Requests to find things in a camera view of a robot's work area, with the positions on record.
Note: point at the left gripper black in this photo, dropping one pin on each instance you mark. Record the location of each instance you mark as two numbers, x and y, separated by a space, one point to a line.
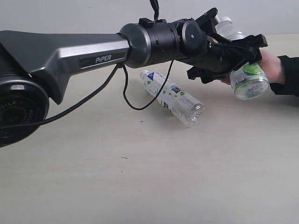
213 56

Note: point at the black sleeved forearm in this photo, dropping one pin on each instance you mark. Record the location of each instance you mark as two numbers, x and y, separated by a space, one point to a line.
290 71

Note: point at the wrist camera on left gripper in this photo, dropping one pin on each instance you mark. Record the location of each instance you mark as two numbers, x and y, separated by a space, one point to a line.
208 21

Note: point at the lime label clear bottle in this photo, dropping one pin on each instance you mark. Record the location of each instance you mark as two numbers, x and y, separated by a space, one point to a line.
249 81

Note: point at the Suntory jasmine oolong bottle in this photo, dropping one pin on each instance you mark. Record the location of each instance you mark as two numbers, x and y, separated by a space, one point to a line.
177 101

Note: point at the person's open hand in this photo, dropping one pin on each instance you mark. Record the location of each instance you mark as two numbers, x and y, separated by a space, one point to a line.
273 68

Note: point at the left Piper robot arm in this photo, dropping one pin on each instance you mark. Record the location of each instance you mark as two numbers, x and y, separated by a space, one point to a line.
36 68

